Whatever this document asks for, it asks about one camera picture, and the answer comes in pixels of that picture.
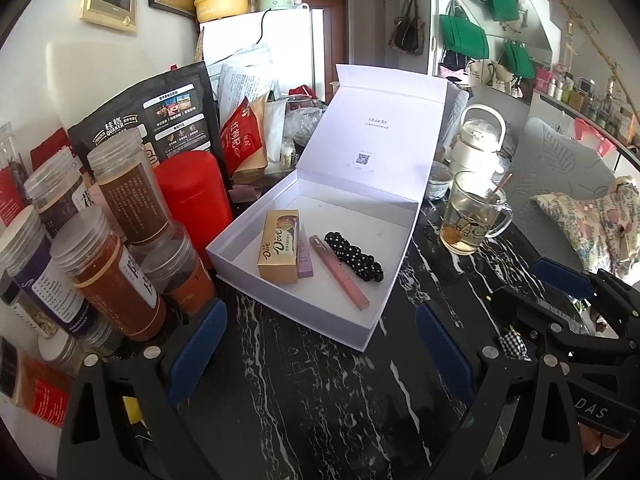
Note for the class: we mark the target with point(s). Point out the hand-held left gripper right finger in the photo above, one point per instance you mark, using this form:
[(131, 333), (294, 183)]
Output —
[(442, 350)]

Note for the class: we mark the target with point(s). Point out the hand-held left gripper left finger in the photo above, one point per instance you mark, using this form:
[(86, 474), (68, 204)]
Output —
[(197, 345)]

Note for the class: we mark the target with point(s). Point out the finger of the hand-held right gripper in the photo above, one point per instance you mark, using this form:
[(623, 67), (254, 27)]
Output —
[(550, 327), (560, 277)]

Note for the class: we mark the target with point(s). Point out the checkered scrunchie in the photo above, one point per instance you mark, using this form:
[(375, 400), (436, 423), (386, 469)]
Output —
[(515, 344)]

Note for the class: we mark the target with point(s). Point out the gold chocolate box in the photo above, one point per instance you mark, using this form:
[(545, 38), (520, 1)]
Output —
[(277, 250)]

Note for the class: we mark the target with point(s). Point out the polka dot scrunchie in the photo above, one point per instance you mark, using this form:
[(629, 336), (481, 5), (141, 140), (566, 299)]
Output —
[(355, 257)]

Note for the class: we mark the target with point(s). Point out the pink lip gloss tube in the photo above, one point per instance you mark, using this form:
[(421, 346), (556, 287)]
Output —
[(340, 272)]

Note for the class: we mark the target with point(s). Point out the purple cardboard box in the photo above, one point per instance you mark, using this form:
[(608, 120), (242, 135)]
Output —
[(305, 260)]

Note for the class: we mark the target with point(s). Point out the white gift box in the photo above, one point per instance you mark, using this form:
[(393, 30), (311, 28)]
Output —
[(350, 210)]

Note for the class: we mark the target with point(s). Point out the person's right hand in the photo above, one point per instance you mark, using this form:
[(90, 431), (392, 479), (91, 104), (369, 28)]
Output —
[(600, 441)]

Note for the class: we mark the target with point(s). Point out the floral pillow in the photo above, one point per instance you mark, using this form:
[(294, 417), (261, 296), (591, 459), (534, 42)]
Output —
[(585, 225)]

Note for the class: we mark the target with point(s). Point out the small orange powder jar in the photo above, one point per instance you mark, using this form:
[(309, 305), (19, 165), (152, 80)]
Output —
[(187, 285)]

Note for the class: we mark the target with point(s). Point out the large orange powder jar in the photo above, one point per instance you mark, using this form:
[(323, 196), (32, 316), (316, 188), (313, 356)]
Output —
[(115, 285)]

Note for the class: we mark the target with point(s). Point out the glass mug with tea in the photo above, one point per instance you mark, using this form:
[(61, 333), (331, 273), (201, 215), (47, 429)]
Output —
[(465, 230)]

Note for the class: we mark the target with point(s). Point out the metal spoon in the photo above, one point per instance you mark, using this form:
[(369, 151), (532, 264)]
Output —
[(495, 192)]

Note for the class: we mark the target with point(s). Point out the grey leaf pattern chair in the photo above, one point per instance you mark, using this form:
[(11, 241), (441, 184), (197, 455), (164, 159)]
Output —
[(560, 160)]

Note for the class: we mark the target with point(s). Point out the pink plastic item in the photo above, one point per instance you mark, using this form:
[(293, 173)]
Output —
[(606, 147)]

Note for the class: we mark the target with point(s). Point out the red canister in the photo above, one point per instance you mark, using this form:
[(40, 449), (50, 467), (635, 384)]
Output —
[(195, 200)]

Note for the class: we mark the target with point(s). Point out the white water bottle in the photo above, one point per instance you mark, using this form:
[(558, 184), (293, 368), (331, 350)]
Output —
[(475, 150)]

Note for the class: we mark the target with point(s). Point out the blue label jar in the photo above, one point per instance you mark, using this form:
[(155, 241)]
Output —
[(45, 285)]

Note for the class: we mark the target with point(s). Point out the shelf of bottles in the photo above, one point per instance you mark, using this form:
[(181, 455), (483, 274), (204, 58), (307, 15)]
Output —
[(585, 100)]

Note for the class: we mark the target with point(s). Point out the dark purple contents jar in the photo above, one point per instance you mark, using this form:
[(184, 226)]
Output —
[(60, 195)]

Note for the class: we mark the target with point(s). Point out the red snack packet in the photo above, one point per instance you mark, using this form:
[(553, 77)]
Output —
[(242, 145)]

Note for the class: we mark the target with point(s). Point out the small green tote bag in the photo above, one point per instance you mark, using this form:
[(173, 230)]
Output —
[(519, 62)]

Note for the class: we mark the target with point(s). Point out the black oatmeal bag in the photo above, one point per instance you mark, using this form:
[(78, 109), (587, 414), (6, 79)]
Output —
[(170, 105)]

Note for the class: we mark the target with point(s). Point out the glass jar with red contents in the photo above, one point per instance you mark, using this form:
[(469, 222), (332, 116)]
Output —
[(12, 170)]

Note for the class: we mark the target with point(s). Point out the wide green tote bag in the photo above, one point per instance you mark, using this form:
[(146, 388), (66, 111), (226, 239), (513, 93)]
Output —
[(465, 37)]

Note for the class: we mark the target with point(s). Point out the pile of paper bags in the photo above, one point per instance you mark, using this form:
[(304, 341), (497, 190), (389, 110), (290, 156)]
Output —
[(245, 77)]

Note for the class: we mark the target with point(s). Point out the brown hanging bag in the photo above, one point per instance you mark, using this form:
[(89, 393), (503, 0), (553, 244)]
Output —
[(409, 32)]

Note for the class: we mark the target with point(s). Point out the white refrigerator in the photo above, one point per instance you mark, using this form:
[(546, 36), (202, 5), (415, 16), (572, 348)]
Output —
[(280, 35)]

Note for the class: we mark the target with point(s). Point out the brown door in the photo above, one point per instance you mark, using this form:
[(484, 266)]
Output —
[(335, 35)]

